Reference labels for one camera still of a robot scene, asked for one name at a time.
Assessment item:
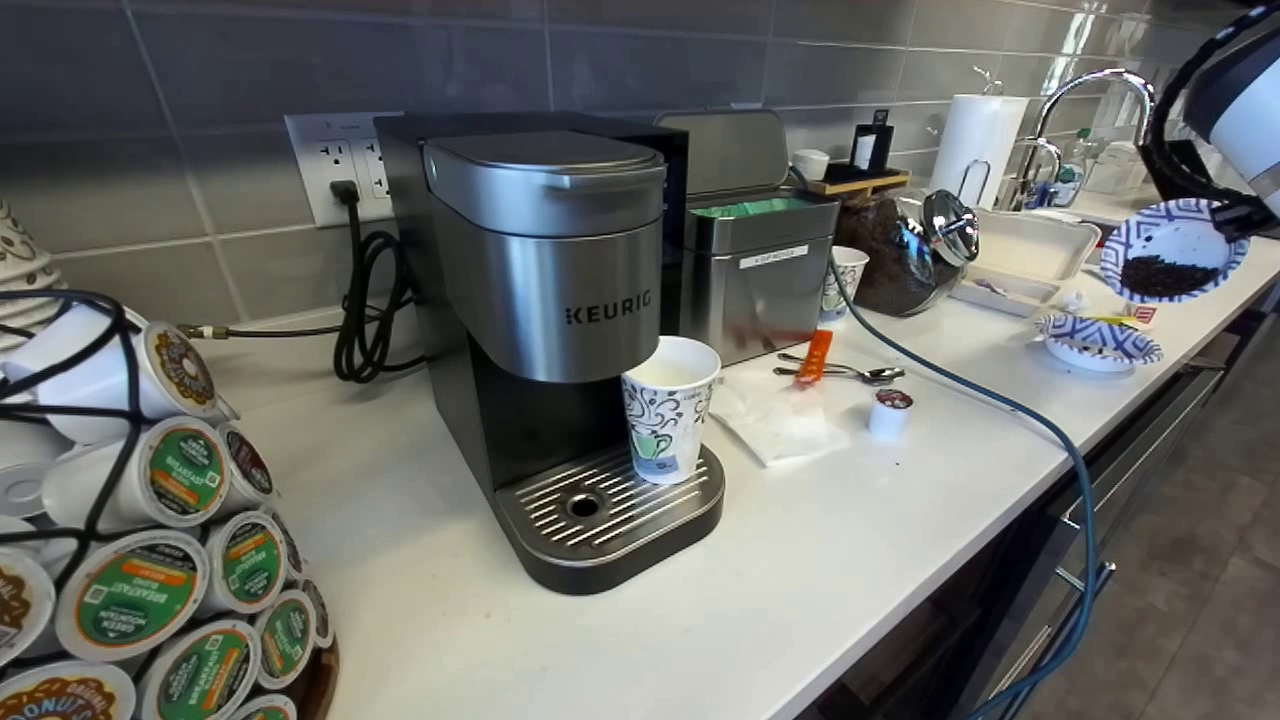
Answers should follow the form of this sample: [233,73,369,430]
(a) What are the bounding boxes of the brown lid coffee pod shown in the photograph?
[0,543,59,670]
[0,654,140,720]
[36,300,230,422]

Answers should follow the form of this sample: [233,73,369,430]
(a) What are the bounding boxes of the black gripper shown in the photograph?
[1207,189,1280,248]

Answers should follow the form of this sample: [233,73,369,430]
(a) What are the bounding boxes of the blue cable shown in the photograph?
[823,255,1118,720]

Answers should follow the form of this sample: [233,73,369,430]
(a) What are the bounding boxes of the orange plastic stick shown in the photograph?
[791,328,837,391]

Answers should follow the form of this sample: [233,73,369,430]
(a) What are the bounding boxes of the white wall outlet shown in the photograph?
[280,106,406,227]

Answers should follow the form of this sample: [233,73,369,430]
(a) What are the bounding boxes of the dark lid coffee pod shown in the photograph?
[220,422,280,512]

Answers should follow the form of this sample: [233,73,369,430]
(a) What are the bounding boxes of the green lid coffee pod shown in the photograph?
[55,528,217,667]
[43,414,241,531]
[200,506,296,621]
[135,615,263,720]
[252,585,326,690]
[233,690,303,720]

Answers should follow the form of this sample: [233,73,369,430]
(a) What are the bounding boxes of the metal paper towel holder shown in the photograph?
[957,154,998,213]

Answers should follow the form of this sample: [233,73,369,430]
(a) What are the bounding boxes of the black power cord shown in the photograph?
[175,174,438,389]

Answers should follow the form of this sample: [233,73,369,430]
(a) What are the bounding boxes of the crumpled white paper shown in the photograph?
[1050,277,1102,319]

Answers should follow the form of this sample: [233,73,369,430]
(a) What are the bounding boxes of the blue green patterned paper cup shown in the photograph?
[621,332,724,488]

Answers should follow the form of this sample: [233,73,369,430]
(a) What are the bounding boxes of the black container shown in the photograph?
[854,106,897,174]

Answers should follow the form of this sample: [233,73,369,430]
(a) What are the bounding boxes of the silver dishwasher handle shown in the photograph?
[1056,358,1231,531]

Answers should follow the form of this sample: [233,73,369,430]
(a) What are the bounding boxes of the white maroon lid coffee pod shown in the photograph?
[863,383,919,442]

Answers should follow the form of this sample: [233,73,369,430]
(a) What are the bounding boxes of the white paper towel roll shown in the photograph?
[930,92,1032,213]

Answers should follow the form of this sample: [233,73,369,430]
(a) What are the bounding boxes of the blue patterned paper bowl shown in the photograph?
[1094,195,1251,306]
[1035,313,1166,378]

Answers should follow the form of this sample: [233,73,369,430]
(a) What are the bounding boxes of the brown coffee beans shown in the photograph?
[1118,250,1231,303]

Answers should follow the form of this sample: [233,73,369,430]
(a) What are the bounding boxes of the steel napkin dispenser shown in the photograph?
[659,112,843,366]

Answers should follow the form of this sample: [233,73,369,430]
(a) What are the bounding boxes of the metal spoon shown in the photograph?
[772,349,908,391]

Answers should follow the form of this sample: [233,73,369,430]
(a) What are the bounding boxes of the beige clamshell takeout container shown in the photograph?
[950,207,1105,319]

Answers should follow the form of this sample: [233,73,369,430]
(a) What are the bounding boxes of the chrome faucet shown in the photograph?
[1012,63,1159,213]

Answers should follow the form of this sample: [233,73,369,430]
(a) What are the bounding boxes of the small patterned paper cup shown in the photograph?
[820,242,874,322]

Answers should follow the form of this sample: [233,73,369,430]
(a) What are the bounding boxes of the white napkin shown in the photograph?
[710,377,855,471]

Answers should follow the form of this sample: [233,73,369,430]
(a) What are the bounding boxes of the white ridged paper stack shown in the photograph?
[0,202,70,352]

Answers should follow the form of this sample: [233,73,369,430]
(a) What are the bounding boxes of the silver black Keurig machine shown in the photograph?
[377,117,731,594]

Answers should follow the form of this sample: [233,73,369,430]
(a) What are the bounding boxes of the black wire pod carousel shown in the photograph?
[0,284,343,720]

